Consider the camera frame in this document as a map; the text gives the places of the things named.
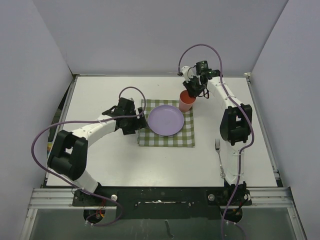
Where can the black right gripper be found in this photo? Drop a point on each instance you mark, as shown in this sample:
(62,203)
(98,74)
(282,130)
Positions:
(192,93)

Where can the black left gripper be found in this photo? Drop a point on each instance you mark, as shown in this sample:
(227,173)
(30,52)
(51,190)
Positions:
(139,123)

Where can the orange plastic cup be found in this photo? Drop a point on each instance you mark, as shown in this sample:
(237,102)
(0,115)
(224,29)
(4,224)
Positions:
(185,101)

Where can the purple plastic plate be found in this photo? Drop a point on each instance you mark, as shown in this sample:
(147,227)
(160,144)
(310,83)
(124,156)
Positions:
(165,120)

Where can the silver metal fork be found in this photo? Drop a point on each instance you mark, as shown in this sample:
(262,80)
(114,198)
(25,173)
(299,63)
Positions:
(217,146)

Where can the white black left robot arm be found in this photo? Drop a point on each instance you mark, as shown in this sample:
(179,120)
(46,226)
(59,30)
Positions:
(68,156)

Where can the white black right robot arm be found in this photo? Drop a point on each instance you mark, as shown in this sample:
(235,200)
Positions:
(236,122)

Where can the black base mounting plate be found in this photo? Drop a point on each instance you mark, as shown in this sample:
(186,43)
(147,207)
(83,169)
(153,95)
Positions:
(177,211)

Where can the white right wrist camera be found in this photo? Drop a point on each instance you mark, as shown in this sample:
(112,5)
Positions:
(187,73)

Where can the aluminium front frame rail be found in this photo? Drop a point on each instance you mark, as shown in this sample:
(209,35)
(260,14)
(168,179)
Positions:
(59,198)

